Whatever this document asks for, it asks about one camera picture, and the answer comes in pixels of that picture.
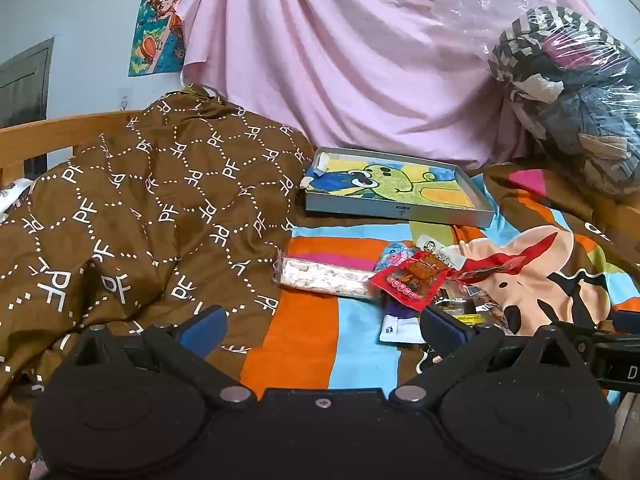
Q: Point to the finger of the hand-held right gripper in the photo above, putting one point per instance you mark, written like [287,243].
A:
[600,339]
[629,321]

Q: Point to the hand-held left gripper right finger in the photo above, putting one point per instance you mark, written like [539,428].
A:
[442,329]

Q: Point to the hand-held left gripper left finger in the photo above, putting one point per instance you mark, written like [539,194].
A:
[202,331]

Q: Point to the clear cookie packet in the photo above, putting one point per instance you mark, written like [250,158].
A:
[452,305]

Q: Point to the dark blue snack packet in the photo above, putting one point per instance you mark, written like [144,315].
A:
[398,331]

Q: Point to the clear brown snack packet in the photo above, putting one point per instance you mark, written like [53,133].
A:
[492,312]

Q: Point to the clear rice cracker packet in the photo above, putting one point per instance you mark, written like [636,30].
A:
[325,275]

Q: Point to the grey tray box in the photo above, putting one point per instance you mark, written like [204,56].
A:
[350,208]

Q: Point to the colourful cartoon bedsheet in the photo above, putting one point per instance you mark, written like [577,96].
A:
[310,340]

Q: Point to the brown patterned quilt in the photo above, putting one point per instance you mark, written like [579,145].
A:
[125,200]

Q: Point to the clear bag of clothes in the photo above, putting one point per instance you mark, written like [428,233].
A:
[575,95]

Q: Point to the pink hanging sheet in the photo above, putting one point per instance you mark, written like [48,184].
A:
[350,50]

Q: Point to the white wall socket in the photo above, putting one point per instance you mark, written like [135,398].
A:
[125,100]

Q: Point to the wooden bed rail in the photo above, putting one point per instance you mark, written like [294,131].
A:
[50,132]

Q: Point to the wall poster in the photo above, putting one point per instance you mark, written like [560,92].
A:
[155,30]

